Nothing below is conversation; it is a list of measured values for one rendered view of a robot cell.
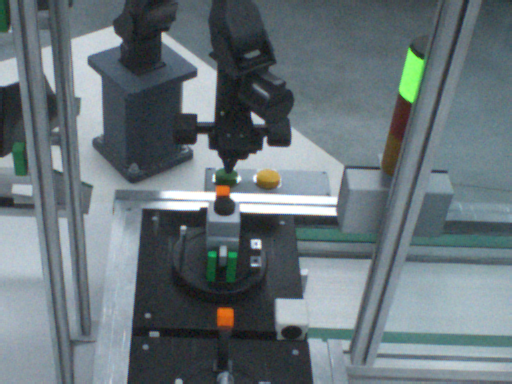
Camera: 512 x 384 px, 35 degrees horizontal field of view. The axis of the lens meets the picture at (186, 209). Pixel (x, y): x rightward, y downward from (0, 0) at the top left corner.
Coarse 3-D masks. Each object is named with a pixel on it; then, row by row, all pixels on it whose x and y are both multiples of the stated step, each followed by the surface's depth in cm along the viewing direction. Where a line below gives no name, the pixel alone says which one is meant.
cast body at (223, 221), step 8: (216, 200) 112; (224, 200) 112; (232, 200) 112; (208, 208) 113; (216, 208) 111; (224, 208) 111; (232, 208) 111; (208, 216) 112; (216, 216) 111; (224, 216) 111; (232, 216) 111; (208, 224) 111; (216, 224) 111; (224, 224) 110; (232, 224) 110; (208, 232) 112; (216, 232) 112; (224, 232) 111; (232, 232) 111; (208, 240) 112; (216, 240) 112; (224, 240) 112; (232, 240) 112; (208, 248) 113; (216, 248) 113; (224, 248) 112; (232, 248) 113; (224, 256) 111; (224, 264) 112
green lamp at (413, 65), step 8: (408, 56) 82; (408, 64) 82; (416, 64) 81; (408, 72) 83; (416, 72) 82; (408, 80) 83; (416, 80) 82; (400, 88) 85; (408, 88) 83; (408, 96) 84
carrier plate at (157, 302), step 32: (160, 224) 126; (192, 224) 126; (256, 224) 127; (288, 224) 127; (160, 256) 121; (288, 256) 122; (160, 288) 116; (288, 288) 117; (160, 320) 112; (192, 320) 112; (256, 320) 112
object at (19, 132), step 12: (12, 84) 84; (48, 84) 95; (0, 96) 82; (12, 96) 84; (48, 96) 96; (0, 108) 82; (12, 108) 84; (48, 108) 96; (0, 120) 83; (12, 120) 85; (0, 132) 83; (12, 132) 85; (24, 132) 89; (0, 144) 83; (12, 144) 86; (0, 156) 84
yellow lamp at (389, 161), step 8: (392, 136) 88; (392, 144) 88; (400, 144) 87; (384, 152) 91; (392, 152) 89; (384, 160) 91; (392, 160) 89; (384, 168) 91; (392, 168) 90; (392, 176) 90
